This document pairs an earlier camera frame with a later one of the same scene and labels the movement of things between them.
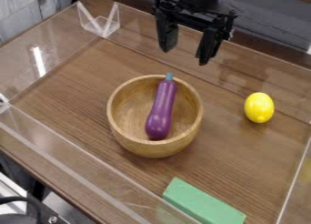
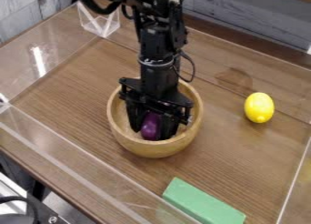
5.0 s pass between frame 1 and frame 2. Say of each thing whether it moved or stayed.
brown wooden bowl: stayed
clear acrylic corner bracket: stayed
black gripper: moved
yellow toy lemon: stayed
